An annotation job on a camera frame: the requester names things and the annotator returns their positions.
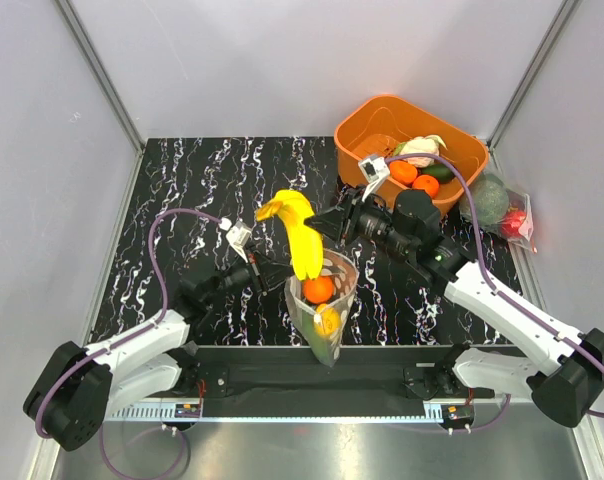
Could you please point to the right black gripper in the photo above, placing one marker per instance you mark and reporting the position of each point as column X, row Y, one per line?
column 331, row 222

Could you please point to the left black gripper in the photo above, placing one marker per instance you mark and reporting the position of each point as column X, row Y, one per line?
column 265, row 274

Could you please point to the yellow fake bananas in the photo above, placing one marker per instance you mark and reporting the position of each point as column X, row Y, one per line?
column 305, row 243

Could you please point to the fake orange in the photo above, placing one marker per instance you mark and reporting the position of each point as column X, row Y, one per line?
column 319, row 290
column 427, row 183
column 403, row 172

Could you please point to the clear polka dot zip bag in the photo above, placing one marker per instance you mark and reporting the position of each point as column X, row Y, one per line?
column 345, row 277

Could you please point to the yellow fake lemon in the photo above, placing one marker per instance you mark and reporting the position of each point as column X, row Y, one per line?
column 329, row 319

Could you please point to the green fake cucumber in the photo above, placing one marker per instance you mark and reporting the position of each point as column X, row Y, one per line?
column 313, row 333

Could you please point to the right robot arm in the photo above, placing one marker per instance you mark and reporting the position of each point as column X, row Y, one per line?
column 561, row 369

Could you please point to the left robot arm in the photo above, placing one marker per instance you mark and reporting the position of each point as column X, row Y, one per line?
column 81, row 386

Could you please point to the dark green fake avocado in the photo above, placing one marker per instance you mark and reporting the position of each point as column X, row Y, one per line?
column 440, row 172

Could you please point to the white fake cauliflower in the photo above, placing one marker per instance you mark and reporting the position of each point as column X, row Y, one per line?
column 421, row 144

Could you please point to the green fake melon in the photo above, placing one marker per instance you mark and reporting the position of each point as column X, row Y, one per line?
column 490, row 199

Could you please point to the red fake apple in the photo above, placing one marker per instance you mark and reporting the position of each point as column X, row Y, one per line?
column 511, row 223

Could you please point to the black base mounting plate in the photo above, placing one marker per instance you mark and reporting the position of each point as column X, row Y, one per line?
column 362, row 373

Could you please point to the orange plastic basket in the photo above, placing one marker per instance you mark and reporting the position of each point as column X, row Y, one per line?
column 387, row 126

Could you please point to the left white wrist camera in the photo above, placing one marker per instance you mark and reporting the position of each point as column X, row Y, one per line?
column 237, row 235

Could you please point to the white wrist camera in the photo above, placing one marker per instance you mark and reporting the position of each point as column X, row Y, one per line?
column 237, row 235
column 375, row 171

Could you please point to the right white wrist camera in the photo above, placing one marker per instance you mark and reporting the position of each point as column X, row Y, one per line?
column 375, row 171

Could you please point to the slotted cable duct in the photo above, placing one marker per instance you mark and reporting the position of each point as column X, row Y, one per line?
column 218, row 411

